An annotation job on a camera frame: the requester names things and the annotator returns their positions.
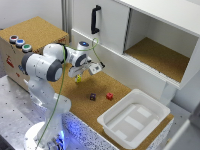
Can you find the pink block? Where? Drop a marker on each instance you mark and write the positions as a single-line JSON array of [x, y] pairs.
[[109, 96]]

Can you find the white cabinet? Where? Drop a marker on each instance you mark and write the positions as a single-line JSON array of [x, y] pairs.
[[156, 50]]

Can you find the white plastic box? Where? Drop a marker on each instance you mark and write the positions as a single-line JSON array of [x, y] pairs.
[[133, 118]]

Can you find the yellow block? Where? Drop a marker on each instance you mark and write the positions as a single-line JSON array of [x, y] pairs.
[[78, 79]]

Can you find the green button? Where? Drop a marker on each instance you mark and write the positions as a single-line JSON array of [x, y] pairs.
[[26, 47]]

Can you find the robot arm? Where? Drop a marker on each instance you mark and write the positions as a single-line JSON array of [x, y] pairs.
[[41, 66]]

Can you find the purple block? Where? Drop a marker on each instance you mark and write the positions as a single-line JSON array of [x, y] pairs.
[[93, 96]]

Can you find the red button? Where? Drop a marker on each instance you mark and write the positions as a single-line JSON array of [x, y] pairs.
[[13, 38]]

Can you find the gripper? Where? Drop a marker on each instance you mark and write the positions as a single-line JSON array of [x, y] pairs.
[[79, 70]]

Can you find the white sliding door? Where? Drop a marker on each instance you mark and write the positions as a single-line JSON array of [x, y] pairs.
[[110, 23]]

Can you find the blue button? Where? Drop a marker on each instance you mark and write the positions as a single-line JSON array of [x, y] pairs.
[[20, 42]]

